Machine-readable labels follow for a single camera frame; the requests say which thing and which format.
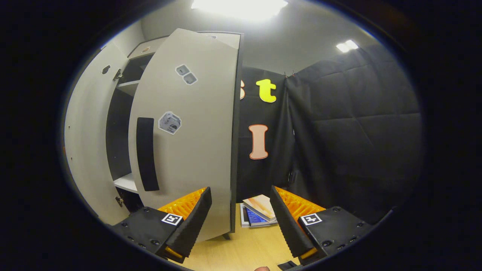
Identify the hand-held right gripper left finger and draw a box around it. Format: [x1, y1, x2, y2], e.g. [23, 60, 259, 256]
[109, 187, 212, 264]

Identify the white cabinet door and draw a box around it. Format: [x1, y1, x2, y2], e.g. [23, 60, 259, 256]
[63, 41, 145, 225]
[128, 28, 241, 241]

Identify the large ceiling light panel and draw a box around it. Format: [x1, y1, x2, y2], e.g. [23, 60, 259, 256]
[191, 0, 288, 21]

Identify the white cabinet shelf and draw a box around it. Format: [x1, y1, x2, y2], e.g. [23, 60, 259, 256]
[113, 172, 139, 194]
[116, 80, 140, 97]

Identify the black door handle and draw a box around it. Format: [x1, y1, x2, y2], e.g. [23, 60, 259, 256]
[136, 117, 160, 192]

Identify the black backdrop cloth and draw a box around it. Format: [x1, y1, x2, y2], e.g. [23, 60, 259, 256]
[236, 43, 422, 224]

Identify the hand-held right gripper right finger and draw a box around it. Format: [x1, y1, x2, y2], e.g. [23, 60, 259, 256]
[270, 185, 373, 266]

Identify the small ceiling light panel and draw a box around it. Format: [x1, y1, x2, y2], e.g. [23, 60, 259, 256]
[336, 40, 359, 53]

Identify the white shoe cabinet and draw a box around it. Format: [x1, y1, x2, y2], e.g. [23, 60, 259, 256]
[63, 28, 244, 241]

